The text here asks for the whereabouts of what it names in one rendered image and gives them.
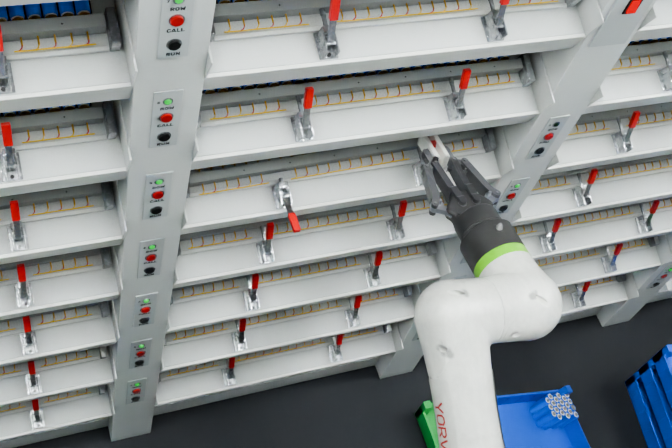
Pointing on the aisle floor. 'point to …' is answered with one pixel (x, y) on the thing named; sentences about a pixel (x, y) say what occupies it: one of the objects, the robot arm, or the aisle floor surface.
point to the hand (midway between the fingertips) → (433, 149)
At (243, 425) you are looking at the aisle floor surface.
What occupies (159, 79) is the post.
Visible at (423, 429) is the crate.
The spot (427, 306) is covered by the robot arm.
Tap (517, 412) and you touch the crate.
